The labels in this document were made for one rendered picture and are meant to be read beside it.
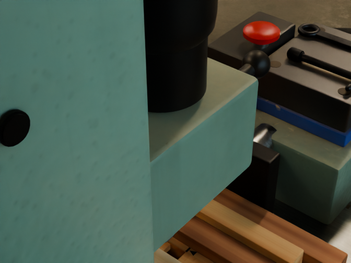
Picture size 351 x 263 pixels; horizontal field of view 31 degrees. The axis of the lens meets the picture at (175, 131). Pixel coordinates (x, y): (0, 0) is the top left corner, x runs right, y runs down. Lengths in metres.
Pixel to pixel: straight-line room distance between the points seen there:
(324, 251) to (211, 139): 0.13
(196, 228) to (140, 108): 0.23
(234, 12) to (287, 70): 2.24
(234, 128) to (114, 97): 0.17
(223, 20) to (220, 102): 2.33
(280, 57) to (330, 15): 2.25
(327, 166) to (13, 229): 0.33
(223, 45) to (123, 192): 0.30
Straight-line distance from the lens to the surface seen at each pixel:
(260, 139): 0.51
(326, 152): 0.51
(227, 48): 0.52
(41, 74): 0.19
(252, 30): 0.52
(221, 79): 0.38
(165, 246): 0.45
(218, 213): 0.45
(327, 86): 0.51
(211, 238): 0.44
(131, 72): 0.22
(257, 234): 0.44
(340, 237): 0.53
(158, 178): 0.33
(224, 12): 2.75
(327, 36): 0.56
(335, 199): 0.51
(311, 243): 0.44
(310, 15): 2.77
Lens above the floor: 1.28
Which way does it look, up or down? 38 degrees down
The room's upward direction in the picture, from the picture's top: straight up
